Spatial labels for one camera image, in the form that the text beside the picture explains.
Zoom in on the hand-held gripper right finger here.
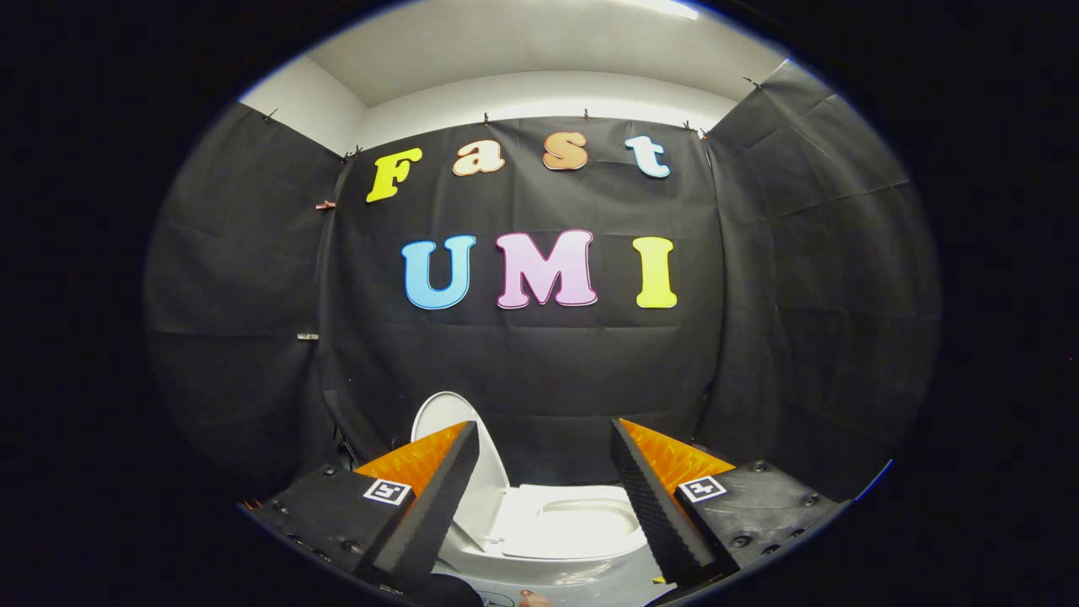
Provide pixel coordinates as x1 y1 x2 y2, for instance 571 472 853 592
609 417 848 589

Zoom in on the white toilet bowl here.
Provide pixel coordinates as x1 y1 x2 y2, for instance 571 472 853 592
437 483 652 588

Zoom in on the black backdrop cloth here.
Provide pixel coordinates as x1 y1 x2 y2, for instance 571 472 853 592
143 59 942 500

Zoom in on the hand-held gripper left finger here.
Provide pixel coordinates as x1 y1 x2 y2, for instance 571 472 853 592
249 420 481 596

